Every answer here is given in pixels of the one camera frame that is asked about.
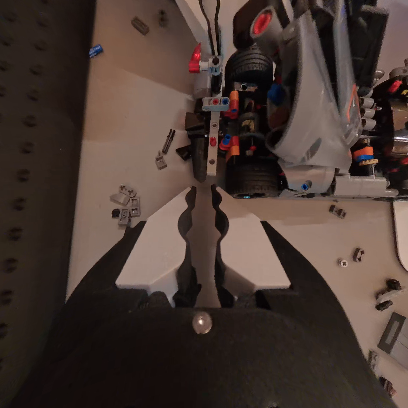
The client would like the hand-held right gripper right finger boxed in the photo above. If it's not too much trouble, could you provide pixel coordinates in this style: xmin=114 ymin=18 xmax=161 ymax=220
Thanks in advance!
xmin=211 ymin=185 xmax=292 ymax=307

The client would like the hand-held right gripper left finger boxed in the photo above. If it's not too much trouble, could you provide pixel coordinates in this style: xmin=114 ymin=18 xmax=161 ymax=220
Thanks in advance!
xmin=115 ymin=186 xmax=203 ymax=308

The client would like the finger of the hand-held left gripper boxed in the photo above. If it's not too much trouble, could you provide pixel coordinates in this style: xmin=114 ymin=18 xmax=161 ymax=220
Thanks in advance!
xmin=215 ymin=0 xmax=238 ymax=57
xmin=175 ymin=0 xmax=215 ymax=57

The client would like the grey lego car model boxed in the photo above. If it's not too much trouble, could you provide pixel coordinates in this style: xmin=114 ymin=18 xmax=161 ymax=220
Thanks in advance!
xmin=184 ymin=0 xmax=408 ymax=202

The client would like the dark grey lego piece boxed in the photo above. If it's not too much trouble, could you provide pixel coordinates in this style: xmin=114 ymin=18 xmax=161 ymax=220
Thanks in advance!
xmin=131 ymin=17 xmax=150 ymax=35

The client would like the grey lego panel assembly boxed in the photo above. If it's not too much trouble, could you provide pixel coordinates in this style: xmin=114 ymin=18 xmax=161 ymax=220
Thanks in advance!
xmin=374 ymin=279 xmax=408 ymax=365

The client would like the white rounded board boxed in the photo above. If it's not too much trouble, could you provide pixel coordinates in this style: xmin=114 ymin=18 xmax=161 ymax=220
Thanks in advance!
xmin=393 ymin=201 xmax=408 ymax=271

